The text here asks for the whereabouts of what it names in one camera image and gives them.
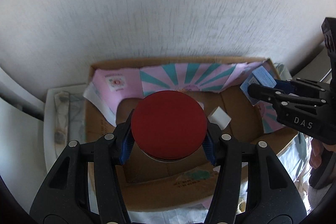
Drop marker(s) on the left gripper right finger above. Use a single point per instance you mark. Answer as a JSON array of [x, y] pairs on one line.
[[272, 195]]

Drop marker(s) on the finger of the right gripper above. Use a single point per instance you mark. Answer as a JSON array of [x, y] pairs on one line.
[[294, 102], [300, 86]]

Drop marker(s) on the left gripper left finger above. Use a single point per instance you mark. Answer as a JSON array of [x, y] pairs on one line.
[[82, 186]]

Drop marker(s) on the blue small box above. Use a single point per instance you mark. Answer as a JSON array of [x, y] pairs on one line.
[[259, 76]]

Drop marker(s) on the white roll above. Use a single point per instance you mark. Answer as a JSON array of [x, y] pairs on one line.
[[219, 117]]

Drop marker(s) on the red lid jar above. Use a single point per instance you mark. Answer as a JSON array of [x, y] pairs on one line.
[[169, 125]]

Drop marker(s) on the right hand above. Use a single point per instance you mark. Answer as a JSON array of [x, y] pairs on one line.
[[317, 149]]

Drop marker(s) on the floral light blue cloth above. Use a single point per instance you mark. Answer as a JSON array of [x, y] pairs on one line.
[[99, 120]]

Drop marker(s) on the pink lined cardboard box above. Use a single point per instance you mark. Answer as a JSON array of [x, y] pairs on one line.
[[151, 185]]

